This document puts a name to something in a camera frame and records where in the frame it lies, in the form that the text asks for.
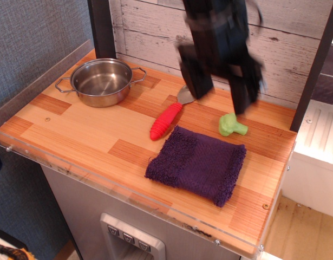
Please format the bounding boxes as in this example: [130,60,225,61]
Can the dark brown left post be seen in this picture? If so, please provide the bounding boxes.
[87,0,116,59]

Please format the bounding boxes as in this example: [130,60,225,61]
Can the grey toy fridge cabinet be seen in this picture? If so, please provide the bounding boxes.
[42,166,240,259]

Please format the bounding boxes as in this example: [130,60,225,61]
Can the yellow black object bottom left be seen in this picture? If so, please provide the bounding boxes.
[0,245,35,260]

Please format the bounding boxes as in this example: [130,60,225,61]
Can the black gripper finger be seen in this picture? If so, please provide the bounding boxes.
[228,63,267,115]
[180,51,213,99]

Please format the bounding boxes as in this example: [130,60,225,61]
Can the green toy broccoli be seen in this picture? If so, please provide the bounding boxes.
[219,113,248,137]

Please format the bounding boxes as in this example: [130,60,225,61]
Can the purple cloth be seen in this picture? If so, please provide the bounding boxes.
[145,126,246,207]

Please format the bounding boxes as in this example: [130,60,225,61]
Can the clear acrylic edge guard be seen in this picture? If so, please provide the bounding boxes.
[0,125,296,259]

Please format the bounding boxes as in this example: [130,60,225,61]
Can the white toy sink unit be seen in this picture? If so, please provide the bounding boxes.
[282,100,333,217]

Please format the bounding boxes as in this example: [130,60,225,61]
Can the red handled metal spoon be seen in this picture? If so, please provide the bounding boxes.
[149,85,195,141]

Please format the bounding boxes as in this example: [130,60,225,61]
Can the stainless steel pot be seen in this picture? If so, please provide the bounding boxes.
[55,58,147,108]

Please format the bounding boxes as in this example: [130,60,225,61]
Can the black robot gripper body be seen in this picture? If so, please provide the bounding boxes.
[177,0,264,79]

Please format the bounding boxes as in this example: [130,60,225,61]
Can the silver dispenser panel with buttons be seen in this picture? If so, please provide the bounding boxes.
[100,213,166,259]

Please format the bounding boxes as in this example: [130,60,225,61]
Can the dark brown post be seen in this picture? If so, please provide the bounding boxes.
[87,0,116,59]
[290,6,333,132]

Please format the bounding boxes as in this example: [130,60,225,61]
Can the dark brown right post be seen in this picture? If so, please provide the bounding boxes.
[290,6,333,132]

